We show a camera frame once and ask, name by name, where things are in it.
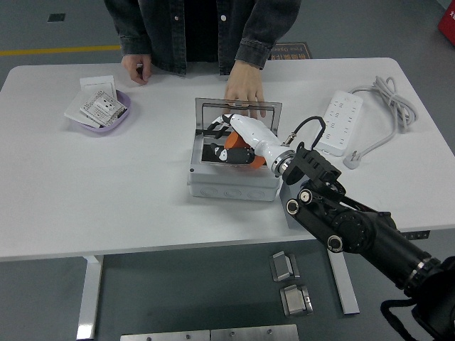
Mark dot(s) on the person's left hand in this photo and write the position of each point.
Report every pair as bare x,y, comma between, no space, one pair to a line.
245,81

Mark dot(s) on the person's right hand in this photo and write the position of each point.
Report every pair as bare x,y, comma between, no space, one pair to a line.
133,65

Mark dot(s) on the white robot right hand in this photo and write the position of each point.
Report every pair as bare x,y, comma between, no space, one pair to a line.
256,133

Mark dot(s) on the orange cylinder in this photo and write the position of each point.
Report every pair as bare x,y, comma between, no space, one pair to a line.
234,140

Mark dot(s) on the grey box with clear lid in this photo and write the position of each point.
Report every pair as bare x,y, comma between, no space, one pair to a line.
231,184

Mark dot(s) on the person's left forearm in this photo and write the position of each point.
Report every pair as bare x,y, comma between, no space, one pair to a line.
266,32

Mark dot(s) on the person's right forearm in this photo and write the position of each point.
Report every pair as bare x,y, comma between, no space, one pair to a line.
131,28

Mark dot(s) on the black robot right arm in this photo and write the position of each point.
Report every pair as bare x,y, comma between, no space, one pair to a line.
355,227

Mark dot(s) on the grey cube with round hole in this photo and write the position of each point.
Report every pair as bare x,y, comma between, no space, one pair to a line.
292,222

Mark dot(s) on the white printed socket panel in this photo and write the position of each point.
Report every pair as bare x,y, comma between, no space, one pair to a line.
101,106

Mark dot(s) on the brown floor sign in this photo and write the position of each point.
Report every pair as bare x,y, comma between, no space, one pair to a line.
293,51

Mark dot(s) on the person's torso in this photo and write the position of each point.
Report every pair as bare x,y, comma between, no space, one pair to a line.
199,32

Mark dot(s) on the purple plastic tray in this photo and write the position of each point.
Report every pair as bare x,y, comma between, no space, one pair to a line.
103,128

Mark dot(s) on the white flat panel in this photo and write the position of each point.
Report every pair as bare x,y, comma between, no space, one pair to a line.
74,108

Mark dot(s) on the yellow floor tape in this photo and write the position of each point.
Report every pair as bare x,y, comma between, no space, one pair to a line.
53,51

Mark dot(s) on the white power strip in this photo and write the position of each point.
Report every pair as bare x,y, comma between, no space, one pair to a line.
341,117

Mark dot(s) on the black floor hatch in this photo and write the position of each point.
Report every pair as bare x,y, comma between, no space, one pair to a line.
57,17

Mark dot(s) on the silver metal block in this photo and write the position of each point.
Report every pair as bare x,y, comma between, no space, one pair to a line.
282,266
295,302

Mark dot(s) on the white table leg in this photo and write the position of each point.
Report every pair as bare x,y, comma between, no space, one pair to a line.
89,295
346,291

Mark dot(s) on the black table control panel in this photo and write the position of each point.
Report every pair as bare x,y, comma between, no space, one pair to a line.
419,235

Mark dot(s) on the grey metal plate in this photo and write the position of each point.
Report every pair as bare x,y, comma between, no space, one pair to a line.
163,336
254,334

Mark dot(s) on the red object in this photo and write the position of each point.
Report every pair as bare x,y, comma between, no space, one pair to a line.
448,23

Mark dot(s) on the white blank switch plate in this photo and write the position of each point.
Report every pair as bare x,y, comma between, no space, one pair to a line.
97,84

